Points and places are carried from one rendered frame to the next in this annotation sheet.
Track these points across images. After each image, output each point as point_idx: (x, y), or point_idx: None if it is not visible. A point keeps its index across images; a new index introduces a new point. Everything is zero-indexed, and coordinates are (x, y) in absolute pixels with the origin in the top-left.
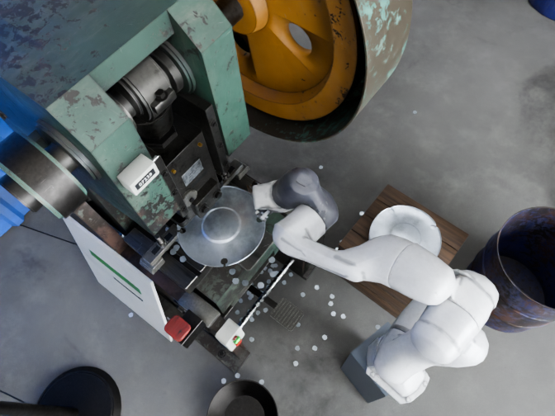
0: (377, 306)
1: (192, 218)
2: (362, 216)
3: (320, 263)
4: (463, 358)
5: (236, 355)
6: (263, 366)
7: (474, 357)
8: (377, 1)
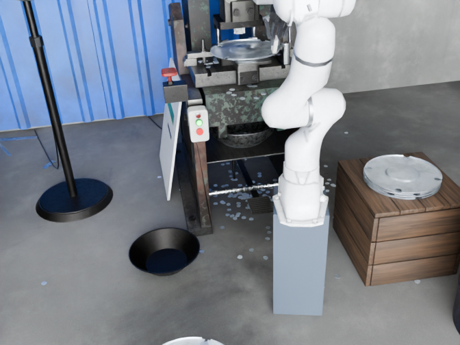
0: (350, 265)
1: (228, 27)
2: (376, 157)
3: None
4: (303, 26)
5: (199, 207)
6: (213, 244)
7: (311, 25)
8: None
